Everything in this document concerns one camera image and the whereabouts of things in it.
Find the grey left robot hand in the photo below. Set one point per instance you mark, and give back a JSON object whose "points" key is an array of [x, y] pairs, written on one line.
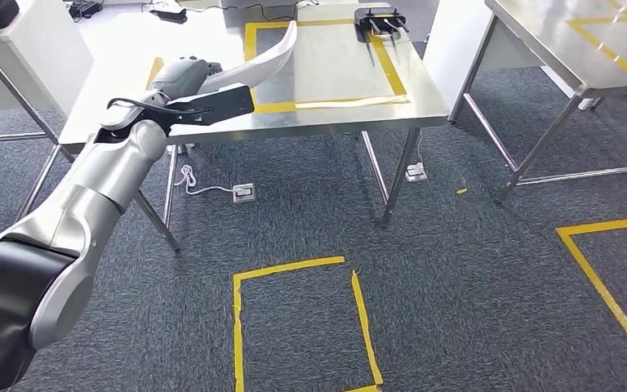
{"points": [[181, 78]]}

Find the plain white plastic part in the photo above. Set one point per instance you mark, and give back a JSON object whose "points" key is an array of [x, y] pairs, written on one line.
{"points": [[259, 65]]}

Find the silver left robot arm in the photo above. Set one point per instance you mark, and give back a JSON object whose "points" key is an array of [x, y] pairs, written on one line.
{"points": [[102, 178]]}

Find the steel workbench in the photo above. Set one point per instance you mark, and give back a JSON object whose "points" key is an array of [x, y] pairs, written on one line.
{"points": [[211, 32]]}

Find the yellow angled tape strip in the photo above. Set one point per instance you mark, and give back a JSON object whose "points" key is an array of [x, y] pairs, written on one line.
{"points": [[155, 73]]}

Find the white floor socket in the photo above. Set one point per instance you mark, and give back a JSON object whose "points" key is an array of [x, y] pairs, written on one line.
{"points": [[244, 192], [416, 172]]}

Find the black device with metal rods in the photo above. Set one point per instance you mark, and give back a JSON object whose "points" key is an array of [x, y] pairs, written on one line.
{"points": [[378, 19]]}

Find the yellow floor tape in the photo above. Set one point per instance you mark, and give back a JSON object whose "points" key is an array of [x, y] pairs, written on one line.
{"points": [[605, 224], [292, 267]]}

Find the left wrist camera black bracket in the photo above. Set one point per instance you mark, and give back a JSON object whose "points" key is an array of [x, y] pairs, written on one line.
{"points": [[227, 105]]}

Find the yellow rectangular tape frame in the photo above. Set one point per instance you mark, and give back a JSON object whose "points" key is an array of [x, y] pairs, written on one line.
{"points": [[392, 70]]}

